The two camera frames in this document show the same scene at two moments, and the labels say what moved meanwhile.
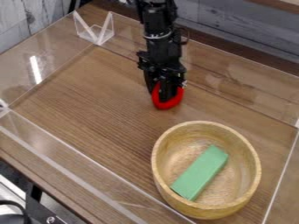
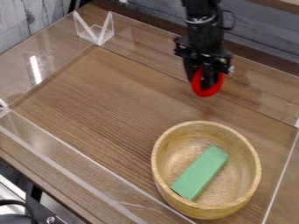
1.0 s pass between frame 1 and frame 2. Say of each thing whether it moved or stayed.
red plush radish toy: moved
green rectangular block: stayed
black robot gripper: moved
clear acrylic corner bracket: stayed
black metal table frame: stayed
